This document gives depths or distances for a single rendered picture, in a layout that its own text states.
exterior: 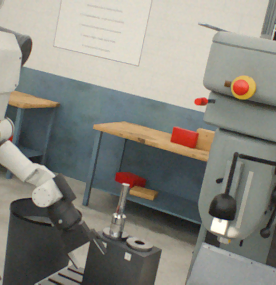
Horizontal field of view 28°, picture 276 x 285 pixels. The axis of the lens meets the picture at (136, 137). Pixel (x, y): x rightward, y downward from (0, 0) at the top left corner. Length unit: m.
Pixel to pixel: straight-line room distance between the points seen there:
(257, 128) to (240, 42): 0.24
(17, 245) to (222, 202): 2.26
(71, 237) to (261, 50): 0.82
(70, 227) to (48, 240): 1.74
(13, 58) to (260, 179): 0.76
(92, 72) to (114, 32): 0.55
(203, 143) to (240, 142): 4.03
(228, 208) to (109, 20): 5.27
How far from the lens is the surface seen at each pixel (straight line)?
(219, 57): 1.46
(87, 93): 6.68
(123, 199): 1.88
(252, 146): 1.57
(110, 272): 1.90
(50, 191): 1.72
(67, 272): 2.05
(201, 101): 1.43
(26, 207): 3.85
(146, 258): 1.83
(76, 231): 1.77
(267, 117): 1.52
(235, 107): 1.54
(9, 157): 1.77
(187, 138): 5.56
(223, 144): 1.59
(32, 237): 3.50
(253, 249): 2.12
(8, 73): 1.54
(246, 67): 1.44
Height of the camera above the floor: 1.82
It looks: 10 degrees down
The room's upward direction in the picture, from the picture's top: 12 degrees clockwise
